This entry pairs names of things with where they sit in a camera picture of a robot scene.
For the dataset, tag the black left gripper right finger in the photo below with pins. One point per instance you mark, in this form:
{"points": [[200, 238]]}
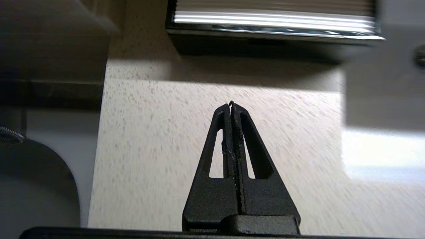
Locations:
{"points": [[265, 199]]}

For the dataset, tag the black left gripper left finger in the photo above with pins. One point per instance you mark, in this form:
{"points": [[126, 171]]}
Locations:
{"points": [[212, 199]]}

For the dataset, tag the black drawer box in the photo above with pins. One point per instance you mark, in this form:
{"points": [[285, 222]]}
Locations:
{"points": [[272, 20]]}

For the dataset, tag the white ceramic sink basin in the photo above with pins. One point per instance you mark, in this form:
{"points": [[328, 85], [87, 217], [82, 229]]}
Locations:
{"points": [[385, 99]]}

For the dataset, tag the white bathtub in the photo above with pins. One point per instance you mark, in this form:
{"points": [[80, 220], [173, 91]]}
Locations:
{"points": [[49, 172]]}

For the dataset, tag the chrome sink drain plug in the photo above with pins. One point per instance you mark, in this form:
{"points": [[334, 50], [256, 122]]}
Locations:
{"points": [[420, 57]]}

